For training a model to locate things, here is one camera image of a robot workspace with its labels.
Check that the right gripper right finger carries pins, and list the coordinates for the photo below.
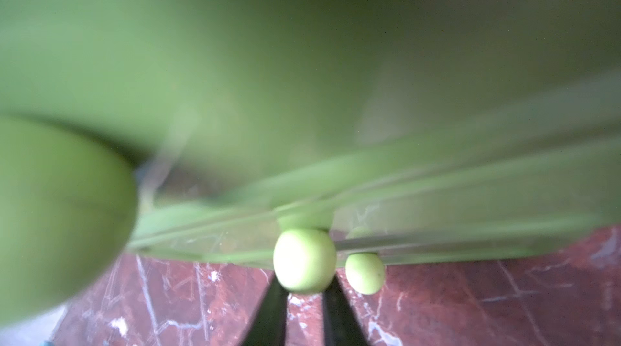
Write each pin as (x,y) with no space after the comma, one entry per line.
(340,325)

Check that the green drawer cabinet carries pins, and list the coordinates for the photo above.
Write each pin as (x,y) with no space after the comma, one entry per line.
(200,129)

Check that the green bottom drawer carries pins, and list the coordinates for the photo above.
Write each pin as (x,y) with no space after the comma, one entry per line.
(306,244)

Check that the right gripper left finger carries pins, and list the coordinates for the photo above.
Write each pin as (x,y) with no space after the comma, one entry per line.
(268,325)

